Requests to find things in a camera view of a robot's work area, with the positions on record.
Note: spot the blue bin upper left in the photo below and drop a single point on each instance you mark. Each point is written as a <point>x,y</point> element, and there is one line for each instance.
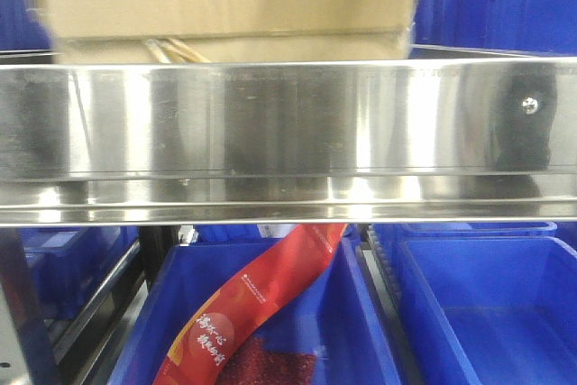
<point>21,28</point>

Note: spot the blue bin lower left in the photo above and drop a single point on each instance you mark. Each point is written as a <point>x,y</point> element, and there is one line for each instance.
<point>69,263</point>

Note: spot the silver shelf screw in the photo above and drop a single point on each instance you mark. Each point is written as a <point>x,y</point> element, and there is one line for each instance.
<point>530,105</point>

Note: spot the steel shelf upright post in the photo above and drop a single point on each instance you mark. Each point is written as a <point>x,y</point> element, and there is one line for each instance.
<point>26,352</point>

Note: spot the blue bin far back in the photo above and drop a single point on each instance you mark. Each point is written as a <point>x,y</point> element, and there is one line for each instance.
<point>390,235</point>

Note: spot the blue plastic bin centre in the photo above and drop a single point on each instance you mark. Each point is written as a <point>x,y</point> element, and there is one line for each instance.
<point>334,319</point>

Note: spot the brown cardboard box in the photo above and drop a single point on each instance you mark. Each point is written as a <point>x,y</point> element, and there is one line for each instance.
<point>117,31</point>

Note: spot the blue plastic bin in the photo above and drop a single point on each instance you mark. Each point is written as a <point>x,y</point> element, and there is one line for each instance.
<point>491,311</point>
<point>334,319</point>

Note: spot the torn clear packing tape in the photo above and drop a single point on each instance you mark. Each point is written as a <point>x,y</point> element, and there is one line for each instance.
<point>171,50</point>

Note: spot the red snack bag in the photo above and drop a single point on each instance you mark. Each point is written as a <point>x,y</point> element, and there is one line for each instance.
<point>255,293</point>

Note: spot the stainless steel shelf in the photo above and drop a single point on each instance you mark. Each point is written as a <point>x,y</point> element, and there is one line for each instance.
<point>438,139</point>

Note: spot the blue plastic bin right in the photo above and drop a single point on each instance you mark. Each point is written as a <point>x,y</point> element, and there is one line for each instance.
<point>491,311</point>

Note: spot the blue bin upper right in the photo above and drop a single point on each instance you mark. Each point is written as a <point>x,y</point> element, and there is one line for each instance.
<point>547,26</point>

